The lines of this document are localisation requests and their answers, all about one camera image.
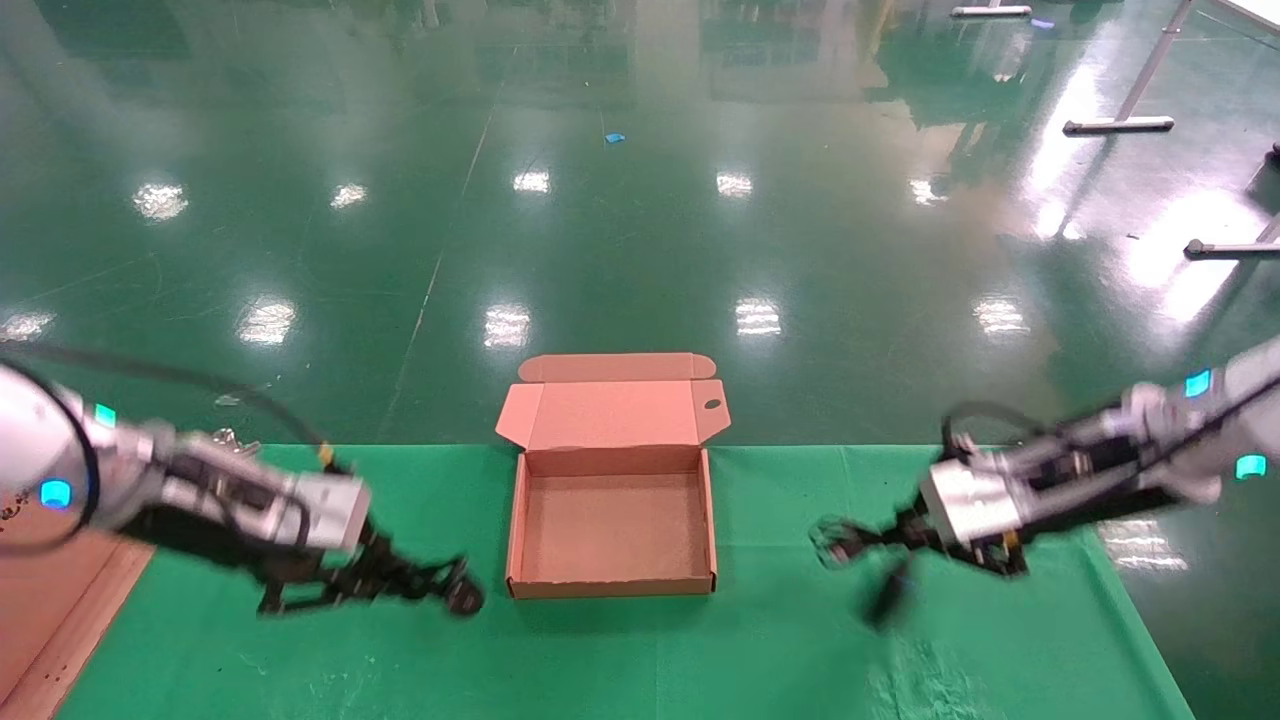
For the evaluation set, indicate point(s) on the silver binder clip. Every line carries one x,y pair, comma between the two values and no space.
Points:
235,440

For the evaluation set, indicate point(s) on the white table top corner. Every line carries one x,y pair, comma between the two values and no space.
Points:
1255,12

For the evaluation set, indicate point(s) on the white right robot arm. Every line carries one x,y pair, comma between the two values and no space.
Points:
1190,430

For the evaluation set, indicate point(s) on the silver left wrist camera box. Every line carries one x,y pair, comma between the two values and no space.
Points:
330,512

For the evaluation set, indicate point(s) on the grey floor foot bar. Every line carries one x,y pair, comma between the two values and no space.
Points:
1230,248

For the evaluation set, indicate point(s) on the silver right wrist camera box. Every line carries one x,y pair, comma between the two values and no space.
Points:
975,500

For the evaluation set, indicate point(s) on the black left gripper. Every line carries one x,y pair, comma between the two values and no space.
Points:
300,565

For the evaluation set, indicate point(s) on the open brown cardboard box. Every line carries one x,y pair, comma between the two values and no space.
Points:
612,520

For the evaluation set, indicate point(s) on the white table leg with foot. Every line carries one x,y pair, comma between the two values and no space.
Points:
1120,125

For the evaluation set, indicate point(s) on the green table cloth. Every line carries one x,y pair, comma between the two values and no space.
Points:
700,650

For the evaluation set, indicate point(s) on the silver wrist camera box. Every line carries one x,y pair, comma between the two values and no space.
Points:
330,512
975,500

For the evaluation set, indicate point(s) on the white floor foot bar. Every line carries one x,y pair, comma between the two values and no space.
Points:
990,12

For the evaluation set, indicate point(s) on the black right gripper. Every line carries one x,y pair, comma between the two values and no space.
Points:
1010,555

